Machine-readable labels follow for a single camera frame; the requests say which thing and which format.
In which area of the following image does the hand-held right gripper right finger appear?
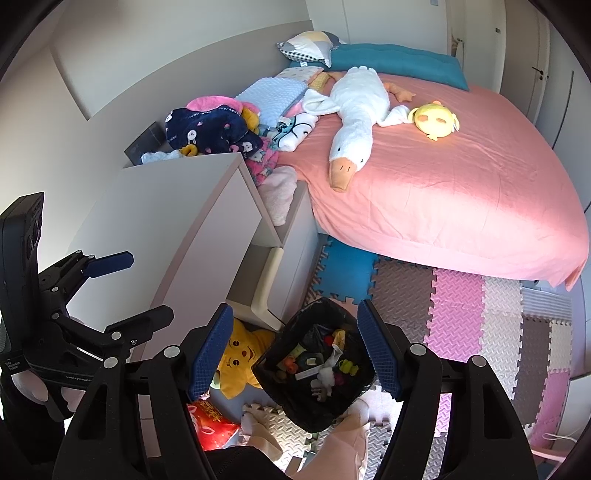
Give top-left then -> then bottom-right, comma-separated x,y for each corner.
358,299 -> 539,480

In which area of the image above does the pink cartoon print blanket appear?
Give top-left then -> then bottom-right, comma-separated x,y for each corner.
244,136 -> 281,186

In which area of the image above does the yellow chick plush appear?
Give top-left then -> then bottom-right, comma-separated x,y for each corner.
412,100 -> 461,142

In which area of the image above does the white bedside cabinet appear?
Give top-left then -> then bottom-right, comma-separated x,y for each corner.
226,180 -> 324,334

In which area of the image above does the pale pink fluffy blanket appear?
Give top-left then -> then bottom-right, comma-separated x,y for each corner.
257,165 -> 299,228

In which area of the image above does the teal pillow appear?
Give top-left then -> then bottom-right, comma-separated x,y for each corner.
329,43 -> 470,92

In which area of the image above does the black wall switch panel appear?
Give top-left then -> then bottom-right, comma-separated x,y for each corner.
124,122 -> 168,165

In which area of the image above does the light blue cloth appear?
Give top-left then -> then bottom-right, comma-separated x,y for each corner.
140,148 -> 184,165

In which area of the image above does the black trash bin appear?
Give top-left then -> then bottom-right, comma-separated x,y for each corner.
252,296 -> 377,433

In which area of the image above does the red snack bag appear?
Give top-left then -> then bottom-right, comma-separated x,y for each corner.
187,399 -> 242,452

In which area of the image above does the person's left hand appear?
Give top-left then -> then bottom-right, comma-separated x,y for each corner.
11,371 -> 84,414

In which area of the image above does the bed with pink sheet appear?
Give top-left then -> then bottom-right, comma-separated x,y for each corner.
276,69 -> 590,292

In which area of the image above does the light blue dotted blanket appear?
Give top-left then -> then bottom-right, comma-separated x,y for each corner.
235,76 -> 308,128

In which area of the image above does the white goose plush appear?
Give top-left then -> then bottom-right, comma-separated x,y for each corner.
302,66 -> 417,193

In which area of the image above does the pink fleece blanket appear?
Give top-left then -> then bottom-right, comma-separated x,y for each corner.
186,95 -> 237,112

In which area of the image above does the checked patchwork pillow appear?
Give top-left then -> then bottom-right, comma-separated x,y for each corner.
276,31 -> 348,70

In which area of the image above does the white cartoon print cloth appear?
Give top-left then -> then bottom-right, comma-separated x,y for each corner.
271,112 -> 320,154

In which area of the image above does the navy rabbit print blanket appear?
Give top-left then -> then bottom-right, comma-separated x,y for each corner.
165,107 -> 262,156

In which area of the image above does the yellow star plush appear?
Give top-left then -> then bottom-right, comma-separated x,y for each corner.
213,318 -> 276,400

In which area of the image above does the pastel foam puzzle mat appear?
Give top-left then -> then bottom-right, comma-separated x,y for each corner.
240,235 -> 577,480

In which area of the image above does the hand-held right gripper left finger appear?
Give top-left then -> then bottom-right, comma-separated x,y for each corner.
52,302 -> 235,480

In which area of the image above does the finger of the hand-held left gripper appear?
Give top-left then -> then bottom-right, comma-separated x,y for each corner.
53,305 -> 175,361
39,250 -> 136,315

